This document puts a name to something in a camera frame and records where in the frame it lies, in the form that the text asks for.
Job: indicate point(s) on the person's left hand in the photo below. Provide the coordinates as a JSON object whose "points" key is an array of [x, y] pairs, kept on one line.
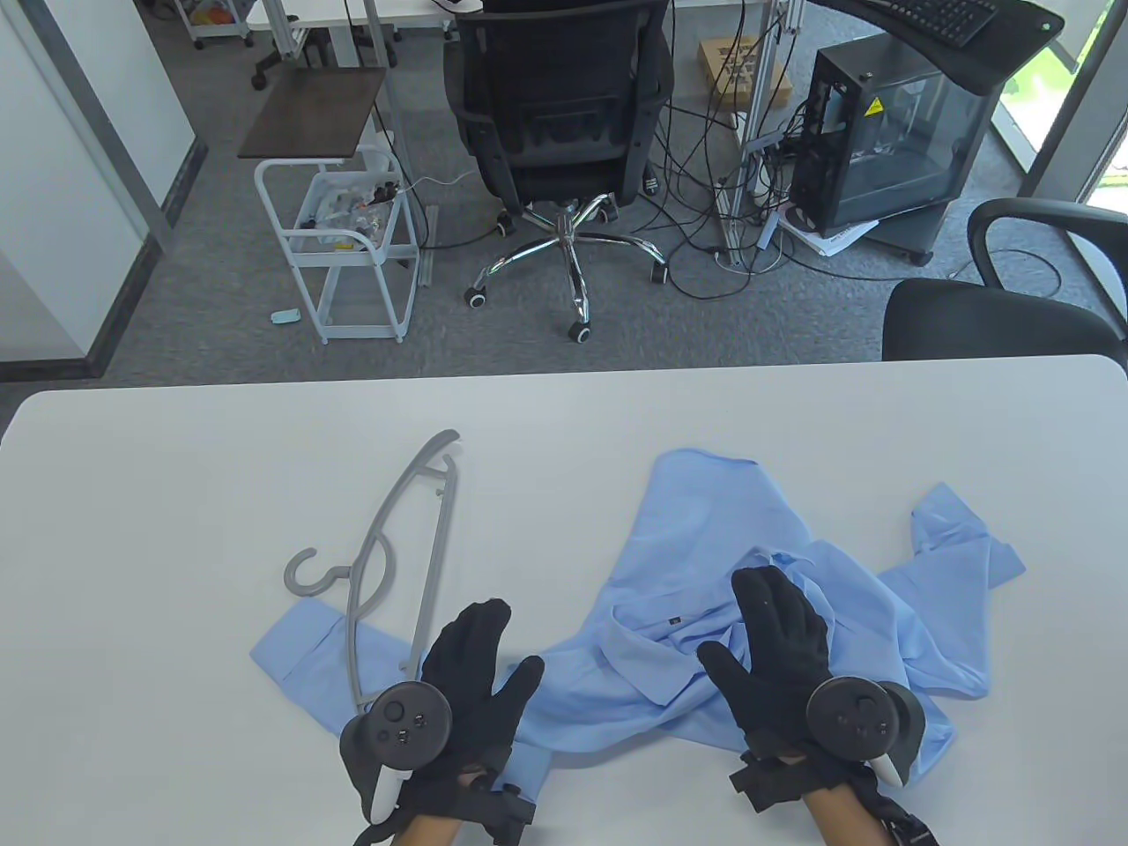
{"points": [[471, 661]]}

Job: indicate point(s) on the person's right hand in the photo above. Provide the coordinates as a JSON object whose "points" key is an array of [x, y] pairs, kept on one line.
{"points": [[780, 634]]}

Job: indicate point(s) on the gray plastic hanger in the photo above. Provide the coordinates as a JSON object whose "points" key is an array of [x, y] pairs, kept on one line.
{"points": [[440, 529]]}

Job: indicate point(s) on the light blue long-sleeve shirt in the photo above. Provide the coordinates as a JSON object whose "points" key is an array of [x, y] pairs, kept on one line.
{"points": [[687, 529]]}

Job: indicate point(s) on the person's left forearm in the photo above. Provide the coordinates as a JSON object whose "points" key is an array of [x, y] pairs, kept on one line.
{"points": [[427, 830]]}

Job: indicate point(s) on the person's right forearm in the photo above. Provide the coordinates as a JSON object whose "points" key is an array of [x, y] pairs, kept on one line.
{"points": [[842, 815]]}

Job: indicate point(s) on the black tracking controller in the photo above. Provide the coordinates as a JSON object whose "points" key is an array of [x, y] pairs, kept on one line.
{"points": [[850, 718], [401, 727]]}

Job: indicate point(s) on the white rolling cart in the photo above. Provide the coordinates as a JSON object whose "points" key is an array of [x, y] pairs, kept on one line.
{"points": [[366, 333]]}

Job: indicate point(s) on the black armrest office chair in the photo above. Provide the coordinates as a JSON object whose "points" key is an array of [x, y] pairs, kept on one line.
{"points": [[969, 322]]}

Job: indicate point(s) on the small teal object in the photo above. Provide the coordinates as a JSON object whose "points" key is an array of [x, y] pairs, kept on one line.
{"points": [[285, 317]]}

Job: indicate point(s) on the white papers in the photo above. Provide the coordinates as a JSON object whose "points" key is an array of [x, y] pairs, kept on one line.
{"points": [[833, 240]]}

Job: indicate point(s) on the black rolling stand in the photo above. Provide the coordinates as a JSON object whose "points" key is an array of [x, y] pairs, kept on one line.
{"points": [[916, 233]]}

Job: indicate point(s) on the clear plastic parts bin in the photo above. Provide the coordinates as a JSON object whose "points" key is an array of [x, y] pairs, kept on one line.
{"points": [[339, 207]]}

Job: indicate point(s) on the black computer tower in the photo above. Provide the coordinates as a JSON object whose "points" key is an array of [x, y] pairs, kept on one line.
{"points": [[899, 132]]}

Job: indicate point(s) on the cardboard box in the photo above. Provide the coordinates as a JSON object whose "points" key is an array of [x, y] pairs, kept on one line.
{"points": [[731, 66]]}

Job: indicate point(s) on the brown wooden side table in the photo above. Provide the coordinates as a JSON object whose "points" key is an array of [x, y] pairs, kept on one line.
{"points": [[313, 110]]}

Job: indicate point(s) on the black mesh office chair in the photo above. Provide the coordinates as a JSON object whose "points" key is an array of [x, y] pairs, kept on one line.
{"points": [[555, 88]]}

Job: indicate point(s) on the black desk top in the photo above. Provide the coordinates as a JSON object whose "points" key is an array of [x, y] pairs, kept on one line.
{"points": [[996, 62]]}

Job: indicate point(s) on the black chair base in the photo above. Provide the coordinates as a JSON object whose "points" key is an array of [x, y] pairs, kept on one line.
{"points": [[264, 66]]}

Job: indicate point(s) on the black keyboard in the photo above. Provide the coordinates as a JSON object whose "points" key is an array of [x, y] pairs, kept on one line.
{"points": [[943, 16]]}

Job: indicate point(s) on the white desk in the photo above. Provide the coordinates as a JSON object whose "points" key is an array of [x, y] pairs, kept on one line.
{"points": [[300, 9]]}

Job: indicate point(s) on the small white shelf cart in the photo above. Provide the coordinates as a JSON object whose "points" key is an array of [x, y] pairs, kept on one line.
{"points": [[211, 31]]}

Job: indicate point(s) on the aluminium rail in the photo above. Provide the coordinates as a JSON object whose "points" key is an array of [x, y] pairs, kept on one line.
{"points": [[429, 256]]}

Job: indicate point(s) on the aluminium frame post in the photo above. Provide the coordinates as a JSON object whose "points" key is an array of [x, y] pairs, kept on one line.
{"points": [[753, 123]]}

